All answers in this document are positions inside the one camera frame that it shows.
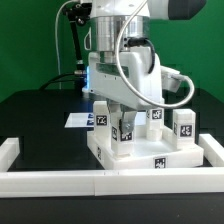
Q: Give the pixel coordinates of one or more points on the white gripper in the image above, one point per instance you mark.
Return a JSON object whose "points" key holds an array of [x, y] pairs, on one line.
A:
{"points": [[136, 89]]}

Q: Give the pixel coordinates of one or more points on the white square table top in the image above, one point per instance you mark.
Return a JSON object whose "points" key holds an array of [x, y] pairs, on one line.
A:
{"points": [[147, 155]]}

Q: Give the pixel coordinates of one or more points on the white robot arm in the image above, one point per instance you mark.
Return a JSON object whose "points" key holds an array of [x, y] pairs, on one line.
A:
{"points": [[120, 25]]}

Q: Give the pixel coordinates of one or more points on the white marker sheet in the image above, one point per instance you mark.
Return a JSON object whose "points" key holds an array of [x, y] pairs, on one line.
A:
{"points": [[78, 120]]}

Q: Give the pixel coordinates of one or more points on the white U-shaped fence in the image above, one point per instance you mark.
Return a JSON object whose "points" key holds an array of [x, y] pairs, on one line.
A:
{"points": [[100, 183]]}

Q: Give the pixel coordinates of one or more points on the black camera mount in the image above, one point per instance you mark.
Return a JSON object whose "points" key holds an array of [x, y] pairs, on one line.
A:
{"points": [[78, 13]]}

